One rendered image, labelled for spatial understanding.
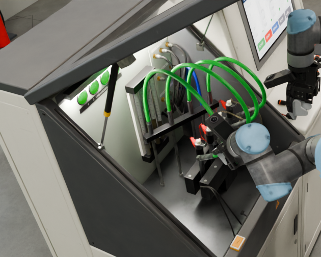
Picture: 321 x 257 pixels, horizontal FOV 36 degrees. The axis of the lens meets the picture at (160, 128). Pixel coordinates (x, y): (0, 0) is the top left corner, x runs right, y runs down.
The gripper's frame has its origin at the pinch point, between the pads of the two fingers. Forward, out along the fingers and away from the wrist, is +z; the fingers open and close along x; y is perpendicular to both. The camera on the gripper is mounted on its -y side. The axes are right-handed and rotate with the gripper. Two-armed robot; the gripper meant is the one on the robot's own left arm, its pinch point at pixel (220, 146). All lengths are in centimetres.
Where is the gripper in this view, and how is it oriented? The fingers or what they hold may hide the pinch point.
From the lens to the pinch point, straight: 151.8
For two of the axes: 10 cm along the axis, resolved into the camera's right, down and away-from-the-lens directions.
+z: -0.8, 1.5, 9.9
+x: 8.1, -5.7, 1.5
